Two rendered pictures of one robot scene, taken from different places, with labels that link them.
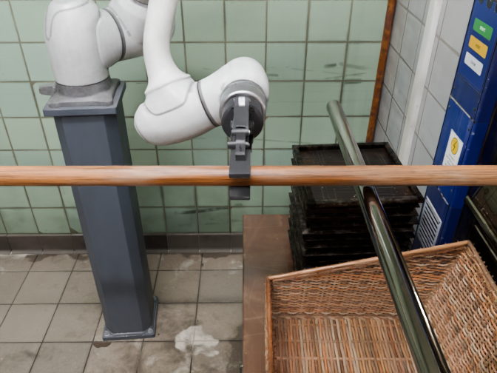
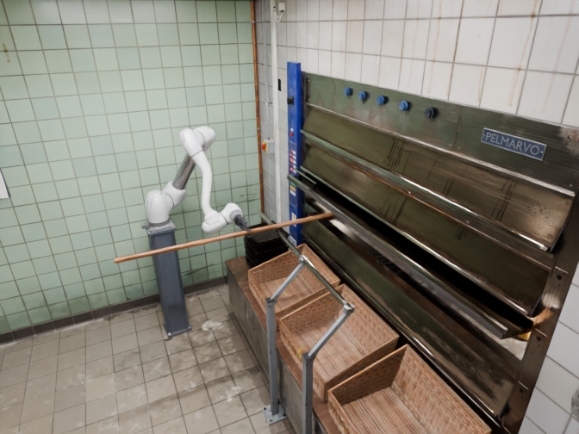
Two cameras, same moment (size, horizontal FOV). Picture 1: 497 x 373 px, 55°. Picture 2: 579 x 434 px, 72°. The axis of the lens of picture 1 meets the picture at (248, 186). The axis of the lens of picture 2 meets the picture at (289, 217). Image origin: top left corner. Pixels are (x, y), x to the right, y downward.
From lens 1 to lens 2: 1.91 m
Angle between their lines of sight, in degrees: 22
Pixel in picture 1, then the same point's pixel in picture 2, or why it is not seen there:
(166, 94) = (213, 218)
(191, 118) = (221, 223)
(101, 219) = (169, 275)
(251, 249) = (233, 269)
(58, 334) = (145, 342)
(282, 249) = (245, 267)
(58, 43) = (154, 208)
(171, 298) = (191, 314)
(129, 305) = (180, 315)
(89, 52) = (164, 209)
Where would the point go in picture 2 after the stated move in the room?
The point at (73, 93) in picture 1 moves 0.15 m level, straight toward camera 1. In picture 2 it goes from (159, 226) to (170, 232)
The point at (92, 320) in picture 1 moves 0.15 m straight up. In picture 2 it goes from (158, 332) to (155, 319)
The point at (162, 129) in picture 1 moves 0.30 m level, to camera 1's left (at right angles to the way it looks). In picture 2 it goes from (213, 228) to (169, 237)
